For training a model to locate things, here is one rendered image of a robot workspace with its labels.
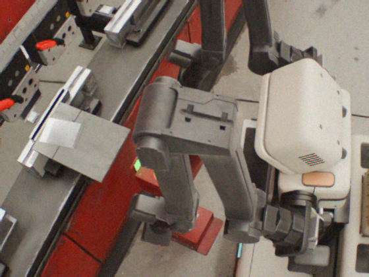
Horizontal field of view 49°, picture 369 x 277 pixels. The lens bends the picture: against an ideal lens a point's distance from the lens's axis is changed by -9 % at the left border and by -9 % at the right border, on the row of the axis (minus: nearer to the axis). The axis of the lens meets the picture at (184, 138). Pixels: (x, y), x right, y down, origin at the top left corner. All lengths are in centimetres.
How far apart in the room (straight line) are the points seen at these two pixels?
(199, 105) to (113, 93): 97
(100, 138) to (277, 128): 60
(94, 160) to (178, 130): 74
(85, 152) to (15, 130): 146
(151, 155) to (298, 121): 36
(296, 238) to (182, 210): 25
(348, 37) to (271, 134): 209
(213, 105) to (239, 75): 202
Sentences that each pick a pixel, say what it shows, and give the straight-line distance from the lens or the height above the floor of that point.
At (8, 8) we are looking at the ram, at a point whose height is 146.
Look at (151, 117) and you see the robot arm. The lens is 56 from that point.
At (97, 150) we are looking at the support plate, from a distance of 128.
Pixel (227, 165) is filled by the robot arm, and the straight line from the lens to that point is 63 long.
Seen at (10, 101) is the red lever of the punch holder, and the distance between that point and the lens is 111.
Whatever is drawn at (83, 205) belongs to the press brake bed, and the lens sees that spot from 151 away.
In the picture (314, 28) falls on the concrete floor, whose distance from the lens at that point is 290.
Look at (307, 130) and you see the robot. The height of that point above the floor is 139.
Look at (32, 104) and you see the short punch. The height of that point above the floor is 111.
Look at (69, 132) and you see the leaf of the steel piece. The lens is 133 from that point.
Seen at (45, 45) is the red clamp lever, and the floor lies 131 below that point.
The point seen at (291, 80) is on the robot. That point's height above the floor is 137.
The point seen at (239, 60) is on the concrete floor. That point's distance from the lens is 266.
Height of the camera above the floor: 210
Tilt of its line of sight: 62 degrees down
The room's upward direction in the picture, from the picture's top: 11 degrees counter-clockwise
